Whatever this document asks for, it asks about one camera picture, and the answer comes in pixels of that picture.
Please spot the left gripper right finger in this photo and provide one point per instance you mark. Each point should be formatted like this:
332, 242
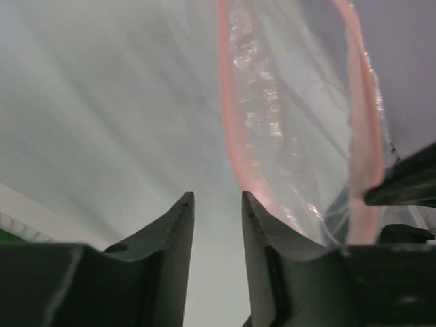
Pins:
294, 281

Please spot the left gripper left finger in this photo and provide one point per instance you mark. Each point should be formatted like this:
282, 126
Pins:
139, 281

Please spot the white plastic basket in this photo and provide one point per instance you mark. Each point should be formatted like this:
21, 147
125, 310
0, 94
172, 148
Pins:
32, 222

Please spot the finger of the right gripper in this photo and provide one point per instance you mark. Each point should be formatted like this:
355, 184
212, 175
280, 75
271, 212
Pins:
410, 181

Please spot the clear zip top bag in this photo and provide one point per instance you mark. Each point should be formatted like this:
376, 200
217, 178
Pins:
304, 119

